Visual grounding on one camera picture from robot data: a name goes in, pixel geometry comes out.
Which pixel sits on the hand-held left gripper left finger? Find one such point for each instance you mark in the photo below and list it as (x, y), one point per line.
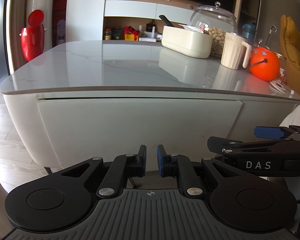
(141, 160)

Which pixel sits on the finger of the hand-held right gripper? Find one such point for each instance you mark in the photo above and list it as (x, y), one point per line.
(267, 132)
(252, 148)

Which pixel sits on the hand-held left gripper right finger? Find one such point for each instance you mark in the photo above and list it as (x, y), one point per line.
(161, 160)

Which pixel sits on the white table drawer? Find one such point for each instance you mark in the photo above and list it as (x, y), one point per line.
(140, 130)

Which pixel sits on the white cloth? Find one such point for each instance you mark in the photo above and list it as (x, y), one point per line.
(297, 116)

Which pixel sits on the orange round container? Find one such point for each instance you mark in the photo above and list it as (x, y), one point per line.
(263, 63)

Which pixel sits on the yellow armchair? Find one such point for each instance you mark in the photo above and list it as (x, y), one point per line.
(293, 55)

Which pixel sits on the cream ribbed mug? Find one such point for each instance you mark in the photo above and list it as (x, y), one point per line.
(232, 51)

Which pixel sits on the blue thermos bottle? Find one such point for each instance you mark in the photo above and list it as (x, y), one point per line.
(248, 33)

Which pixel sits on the white coffee table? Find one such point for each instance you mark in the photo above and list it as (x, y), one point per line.
(90, 65)

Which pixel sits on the cream rectangular container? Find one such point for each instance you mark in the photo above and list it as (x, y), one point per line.
(185, 41)

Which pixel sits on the white router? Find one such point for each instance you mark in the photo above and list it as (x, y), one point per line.
(150, 39)

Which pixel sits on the yellow small box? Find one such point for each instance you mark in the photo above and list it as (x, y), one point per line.
(130, 37)

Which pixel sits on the glass jar of peanuts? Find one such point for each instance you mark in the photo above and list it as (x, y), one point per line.
(215, 17)

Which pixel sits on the small spice jar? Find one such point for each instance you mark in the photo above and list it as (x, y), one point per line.
(108, 35)

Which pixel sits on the red gift bow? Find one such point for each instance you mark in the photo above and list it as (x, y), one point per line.
(131, 30)

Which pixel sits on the black small box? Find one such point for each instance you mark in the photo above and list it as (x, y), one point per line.
(150, 27)

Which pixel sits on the black remote control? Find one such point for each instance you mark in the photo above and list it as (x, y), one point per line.
(166, 21)

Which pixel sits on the white television cabinet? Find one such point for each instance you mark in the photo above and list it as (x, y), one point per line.
(130, 8)

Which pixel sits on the red pedal bin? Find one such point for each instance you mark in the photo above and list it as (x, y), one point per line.
(32, 42)

